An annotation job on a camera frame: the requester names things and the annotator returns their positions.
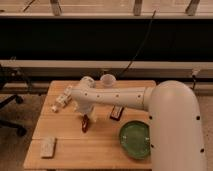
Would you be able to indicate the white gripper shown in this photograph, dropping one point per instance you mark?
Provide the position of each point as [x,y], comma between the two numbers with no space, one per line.
[89,112]

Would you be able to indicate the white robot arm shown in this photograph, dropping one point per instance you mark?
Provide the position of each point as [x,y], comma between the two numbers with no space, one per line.
[175,122]

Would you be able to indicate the green ceramic bowl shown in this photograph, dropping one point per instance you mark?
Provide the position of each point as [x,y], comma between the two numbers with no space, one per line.
[134,139]

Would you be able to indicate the translucent plastic cup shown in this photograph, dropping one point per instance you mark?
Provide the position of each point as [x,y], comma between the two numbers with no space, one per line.
[107,80]

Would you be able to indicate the beige sponge block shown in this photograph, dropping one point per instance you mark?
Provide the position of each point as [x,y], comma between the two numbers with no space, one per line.
[47,147]

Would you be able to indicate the black office chair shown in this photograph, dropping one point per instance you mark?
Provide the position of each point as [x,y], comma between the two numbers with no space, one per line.
[20,130]

